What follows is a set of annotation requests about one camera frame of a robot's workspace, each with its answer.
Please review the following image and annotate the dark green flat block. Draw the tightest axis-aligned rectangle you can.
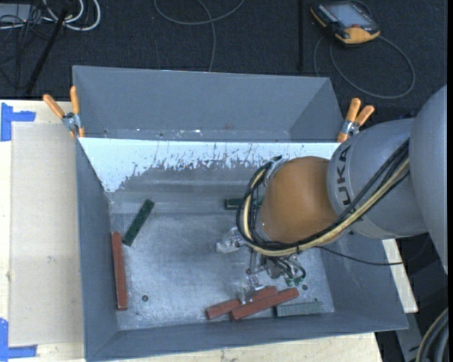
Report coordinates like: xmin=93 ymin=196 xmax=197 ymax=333
xmin=275 ymin=301 xmax=324 ymax=318
xmin=122 ymin=198 xmax=156 ymax=247
xmin=224 ymin=198 xmax=263 ymax=210

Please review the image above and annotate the grey metal bin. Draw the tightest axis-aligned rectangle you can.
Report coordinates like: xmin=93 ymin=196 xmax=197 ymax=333
xmin=72 ymin=65 xmax=409 ymax=361

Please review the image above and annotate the red-brown flat block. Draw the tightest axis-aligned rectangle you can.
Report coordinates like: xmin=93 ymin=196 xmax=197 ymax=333
xmin=110 ymin=231 xmax=130 ymax=311
xmin=228 ymin=287 xmax=300 ymax=322
xmin=205 ymin=285 xmax=279 ymax=321

